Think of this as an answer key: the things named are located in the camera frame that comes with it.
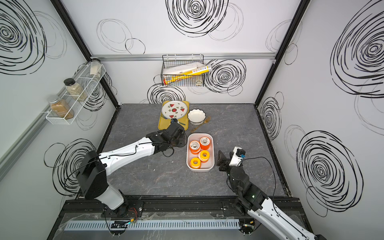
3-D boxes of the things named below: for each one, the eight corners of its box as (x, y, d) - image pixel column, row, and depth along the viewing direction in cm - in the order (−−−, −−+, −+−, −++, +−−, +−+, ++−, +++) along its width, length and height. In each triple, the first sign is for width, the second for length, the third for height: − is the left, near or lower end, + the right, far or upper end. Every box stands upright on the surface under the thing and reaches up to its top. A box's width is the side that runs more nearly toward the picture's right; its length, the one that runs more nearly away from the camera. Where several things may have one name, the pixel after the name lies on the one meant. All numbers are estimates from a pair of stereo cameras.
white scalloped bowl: (187, 125, 109) (187, 122, 106) (188, 111, 118) (187, 108, 115) (206, 125, 109) (206, 122, 106) (205, 111, 118) (205, 108, 115)
